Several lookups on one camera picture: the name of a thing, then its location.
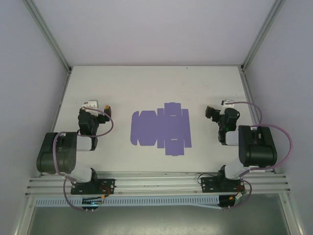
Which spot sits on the purple paper box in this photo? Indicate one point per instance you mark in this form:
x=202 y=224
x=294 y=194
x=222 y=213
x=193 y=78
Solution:
x=159 y=127

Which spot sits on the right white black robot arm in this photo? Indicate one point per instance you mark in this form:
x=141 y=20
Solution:
x=256 y=151

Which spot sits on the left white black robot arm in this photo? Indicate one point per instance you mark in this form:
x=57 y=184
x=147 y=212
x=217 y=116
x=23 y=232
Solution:
x=58 y=156

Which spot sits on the black controller box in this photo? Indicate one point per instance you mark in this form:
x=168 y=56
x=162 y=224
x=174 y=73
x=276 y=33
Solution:
x=91 y=204
x=226 y=202

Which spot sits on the grey metal panel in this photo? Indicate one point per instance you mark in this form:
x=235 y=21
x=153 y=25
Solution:
x=159 y=221

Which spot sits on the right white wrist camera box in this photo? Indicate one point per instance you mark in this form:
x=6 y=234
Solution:
x=228 y=102

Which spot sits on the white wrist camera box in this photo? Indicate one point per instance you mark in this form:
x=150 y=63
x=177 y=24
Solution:
x=91 y=104
x=228 y=102

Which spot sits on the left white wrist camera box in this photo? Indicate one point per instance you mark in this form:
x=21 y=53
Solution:
x=91 y=104

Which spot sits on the aluminium table side rail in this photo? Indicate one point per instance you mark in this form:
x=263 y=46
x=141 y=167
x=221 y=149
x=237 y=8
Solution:
x=250 y=98
x=61 y=98

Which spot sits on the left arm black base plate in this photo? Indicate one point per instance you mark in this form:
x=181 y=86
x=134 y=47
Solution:
x=110 y=182

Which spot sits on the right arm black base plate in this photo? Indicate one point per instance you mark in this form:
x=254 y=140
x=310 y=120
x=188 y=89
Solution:
x=207 y=186

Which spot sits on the aluminium mounting rail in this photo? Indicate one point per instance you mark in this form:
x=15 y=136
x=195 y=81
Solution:
x=159 y=182

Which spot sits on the aluminium frame post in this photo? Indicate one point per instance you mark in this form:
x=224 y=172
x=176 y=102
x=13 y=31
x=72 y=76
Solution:
x=49 y=36
x=264 y=34

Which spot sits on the aluminium frame leg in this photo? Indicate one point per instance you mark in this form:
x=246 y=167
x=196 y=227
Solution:
x=291 y=218
x=23 y=218

